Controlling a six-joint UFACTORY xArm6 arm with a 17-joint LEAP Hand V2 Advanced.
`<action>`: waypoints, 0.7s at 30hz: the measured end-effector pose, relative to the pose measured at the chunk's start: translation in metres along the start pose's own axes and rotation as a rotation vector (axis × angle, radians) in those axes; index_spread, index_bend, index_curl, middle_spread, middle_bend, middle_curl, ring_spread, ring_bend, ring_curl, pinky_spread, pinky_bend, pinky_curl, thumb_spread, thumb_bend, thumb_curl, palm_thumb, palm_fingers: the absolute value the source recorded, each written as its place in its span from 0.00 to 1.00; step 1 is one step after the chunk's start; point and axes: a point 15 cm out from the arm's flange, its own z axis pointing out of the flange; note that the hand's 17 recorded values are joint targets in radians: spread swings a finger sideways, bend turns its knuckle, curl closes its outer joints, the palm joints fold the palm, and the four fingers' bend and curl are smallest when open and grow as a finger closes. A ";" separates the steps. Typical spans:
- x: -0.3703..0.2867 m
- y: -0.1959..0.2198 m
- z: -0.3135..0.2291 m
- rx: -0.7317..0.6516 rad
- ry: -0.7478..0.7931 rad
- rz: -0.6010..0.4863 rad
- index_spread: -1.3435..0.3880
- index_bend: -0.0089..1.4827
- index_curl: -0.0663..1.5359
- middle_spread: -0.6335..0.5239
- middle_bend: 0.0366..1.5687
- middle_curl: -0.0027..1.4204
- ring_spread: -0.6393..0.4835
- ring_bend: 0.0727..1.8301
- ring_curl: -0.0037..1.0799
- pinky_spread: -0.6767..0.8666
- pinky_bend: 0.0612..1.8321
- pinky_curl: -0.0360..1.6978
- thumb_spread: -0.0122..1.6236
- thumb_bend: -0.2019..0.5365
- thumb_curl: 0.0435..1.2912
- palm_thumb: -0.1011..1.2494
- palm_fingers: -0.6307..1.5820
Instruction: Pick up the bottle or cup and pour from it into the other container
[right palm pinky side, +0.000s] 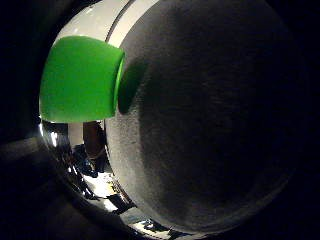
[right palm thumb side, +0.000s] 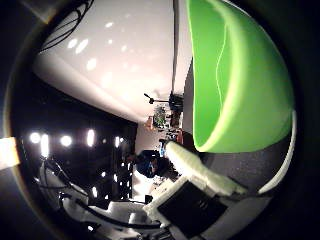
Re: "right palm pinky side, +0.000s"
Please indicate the green plastic cup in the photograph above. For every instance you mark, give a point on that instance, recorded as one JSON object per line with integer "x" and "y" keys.
{"x": 80, "y": 80}

